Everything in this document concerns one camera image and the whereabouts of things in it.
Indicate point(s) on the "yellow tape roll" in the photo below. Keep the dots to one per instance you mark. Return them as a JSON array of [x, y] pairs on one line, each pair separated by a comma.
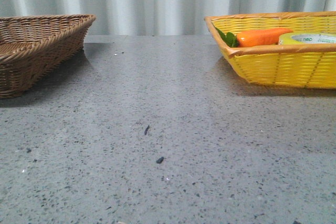
[[306, 38]]

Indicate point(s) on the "orange toy carrot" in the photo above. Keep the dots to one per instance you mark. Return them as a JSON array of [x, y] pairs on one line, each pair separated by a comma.
[[250, 38]]

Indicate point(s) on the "yellow woven basket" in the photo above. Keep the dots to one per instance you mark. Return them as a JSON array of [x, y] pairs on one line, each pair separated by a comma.
[[300, 66]]

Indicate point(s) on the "brown wicker basket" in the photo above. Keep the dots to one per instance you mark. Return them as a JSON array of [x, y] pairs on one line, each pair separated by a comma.
[[33, 46]]

